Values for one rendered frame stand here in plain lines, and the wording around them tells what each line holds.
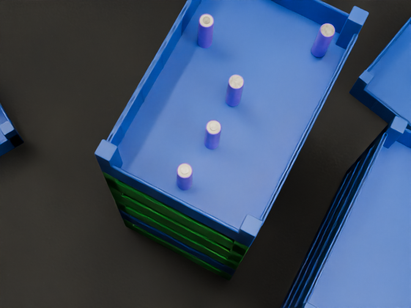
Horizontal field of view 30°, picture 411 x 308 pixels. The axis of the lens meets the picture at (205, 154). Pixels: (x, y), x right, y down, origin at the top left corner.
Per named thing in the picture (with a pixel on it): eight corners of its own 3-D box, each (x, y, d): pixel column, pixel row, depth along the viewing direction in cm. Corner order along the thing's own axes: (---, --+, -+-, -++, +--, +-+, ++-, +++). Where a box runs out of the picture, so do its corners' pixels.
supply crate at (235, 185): (214, -29, 99) (217, -61, 92) (355, 40, 98) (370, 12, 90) (99, 170, 92) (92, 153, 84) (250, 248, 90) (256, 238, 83)
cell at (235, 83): (246, 78, 88) (242, 97, 95) (232, 71, 89) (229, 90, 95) (239, 91, 88) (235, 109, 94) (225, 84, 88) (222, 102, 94)
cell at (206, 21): (201, 32, 97) (203, 10, 90) (214, 38, 97) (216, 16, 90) (194, 44, 96) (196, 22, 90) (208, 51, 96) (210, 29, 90)
